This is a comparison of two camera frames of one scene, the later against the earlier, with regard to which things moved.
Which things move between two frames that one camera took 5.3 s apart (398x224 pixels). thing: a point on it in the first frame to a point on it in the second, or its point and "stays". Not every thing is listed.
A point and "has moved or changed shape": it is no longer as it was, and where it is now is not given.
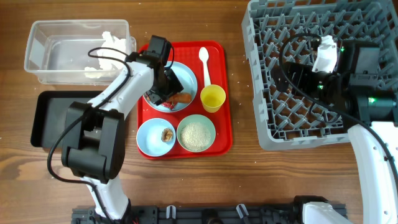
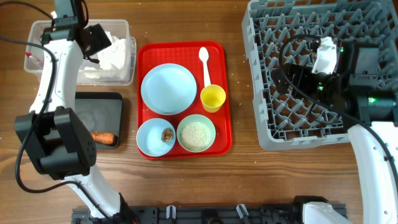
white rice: (194, 135) stays
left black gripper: (176, 86) to (99, 39)
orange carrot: (181, 98) has moved or changed shape
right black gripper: (301, 71) stays
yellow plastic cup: (212, 96) stays
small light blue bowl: (155, 137) stays
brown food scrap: (166, 134) stays
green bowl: (196, 133) stays
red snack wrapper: (169, 104) to (28, 54)
